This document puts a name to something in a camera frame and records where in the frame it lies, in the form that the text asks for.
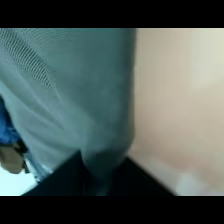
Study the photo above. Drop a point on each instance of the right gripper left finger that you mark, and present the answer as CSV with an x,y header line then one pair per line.
x,y
65,181

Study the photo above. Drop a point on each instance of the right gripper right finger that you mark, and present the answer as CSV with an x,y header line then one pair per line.
x,y
136,180

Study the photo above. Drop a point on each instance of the brown T-shirt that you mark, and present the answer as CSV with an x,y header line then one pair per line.
x,y
83,100

